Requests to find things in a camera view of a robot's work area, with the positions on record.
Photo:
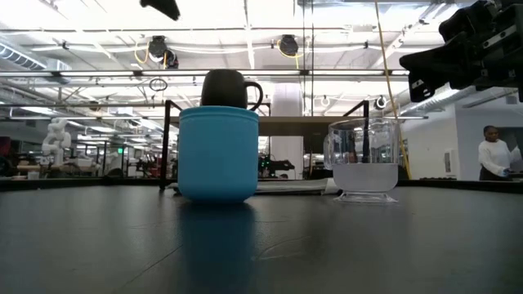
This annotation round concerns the black round mug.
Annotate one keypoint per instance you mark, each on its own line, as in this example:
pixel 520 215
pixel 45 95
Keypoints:
pixel 224 87

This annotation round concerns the grey folded cloth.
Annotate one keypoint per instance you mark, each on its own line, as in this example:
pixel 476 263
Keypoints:
pixel 294 185

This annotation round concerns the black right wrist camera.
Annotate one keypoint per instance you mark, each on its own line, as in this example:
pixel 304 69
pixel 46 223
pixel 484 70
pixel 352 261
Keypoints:
pixel 461 22

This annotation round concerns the black aluminium table frame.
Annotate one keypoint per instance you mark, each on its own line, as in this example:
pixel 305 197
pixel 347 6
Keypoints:
pixel 81 183

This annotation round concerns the wooden shelf with black frame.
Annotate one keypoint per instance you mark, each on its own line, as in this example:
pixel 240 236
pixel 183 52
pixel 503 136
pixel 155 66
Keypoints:
pixel 286 124

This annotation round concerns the person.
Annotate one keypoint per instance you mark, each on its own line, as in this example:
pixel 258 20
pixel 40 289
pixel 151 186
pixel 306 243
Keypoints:
pixel 494 157

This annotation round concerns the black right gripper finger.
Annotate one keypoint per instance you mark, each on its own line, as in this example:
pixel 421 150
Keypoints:
pixel 449 63
pixel 421 89

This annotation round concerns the clear glass cup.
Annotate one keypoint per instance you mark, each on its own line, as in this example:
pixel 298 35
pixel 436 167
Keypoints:
pixel 365 179

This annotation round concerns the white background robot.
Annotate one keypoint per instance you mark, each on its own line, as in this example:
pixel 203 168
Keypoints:
pixel 56 141

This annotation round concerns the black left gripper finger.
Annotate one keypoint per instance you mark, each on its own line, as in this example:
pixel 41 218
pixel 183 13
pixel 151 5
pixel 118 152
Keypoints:
pixel 163 6

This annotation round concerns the black background robot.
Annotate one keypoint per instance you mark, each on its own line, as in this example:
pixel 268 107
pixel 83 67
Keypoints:
pixel 275 165

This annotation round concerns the blue plastic cup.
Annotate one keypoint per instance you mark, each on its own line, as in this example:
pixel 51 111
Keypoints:
pixel 218 155

